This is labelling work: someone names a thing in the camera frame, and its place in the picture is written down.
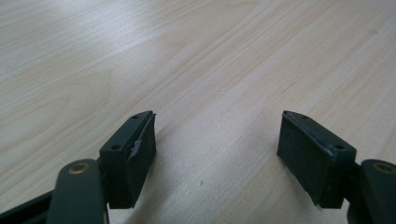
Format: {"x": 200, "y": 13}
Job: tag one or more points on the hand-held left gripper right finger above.
{"x": 314, "y": 161}

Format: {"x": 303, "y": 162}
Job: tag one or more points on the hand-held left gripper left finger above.
{"x": 127, "y": 161}

